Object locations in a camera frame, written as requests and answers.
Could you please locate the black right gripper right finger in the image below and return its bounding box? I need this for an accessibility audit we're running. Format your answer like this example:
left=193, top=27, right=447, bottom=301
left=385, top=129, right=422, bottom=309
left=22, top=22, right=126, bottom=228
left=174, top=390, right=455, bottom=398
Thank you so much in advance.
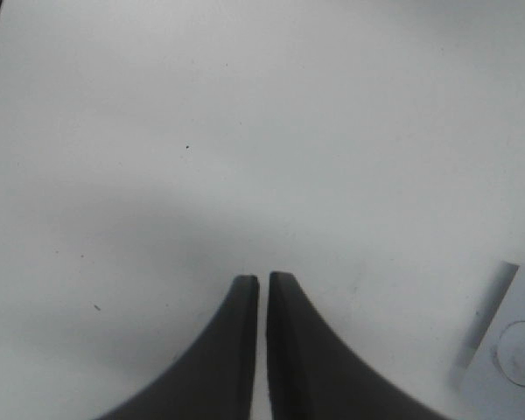
left=266, top=271, right=441, bottom=419

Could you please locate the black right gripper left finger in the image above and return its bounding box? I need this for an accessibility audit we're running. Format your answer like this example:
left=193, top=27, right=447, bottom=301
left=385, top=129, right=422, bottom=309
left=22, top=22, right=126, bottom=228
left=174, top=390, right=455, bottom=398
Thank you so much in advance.
left=101, top=276, right=259, bottom=419

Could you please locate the round microwave door-release button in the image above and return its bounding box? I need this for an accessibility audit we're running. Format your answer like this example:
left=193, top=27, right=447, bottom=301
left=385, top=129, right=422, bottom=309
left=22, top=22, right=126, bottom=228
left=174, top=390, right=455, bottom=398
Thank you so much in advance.
left=496, top=321, right=525, bottom=388

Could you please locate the white microwave oven body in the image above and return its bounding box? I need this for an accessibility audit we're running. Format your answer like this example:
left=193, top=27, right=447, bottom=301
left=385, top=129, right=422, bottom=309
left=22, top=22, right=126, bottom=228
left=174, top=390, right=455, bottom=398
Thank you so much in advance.
left=448, top=255, right=525, bottom=419

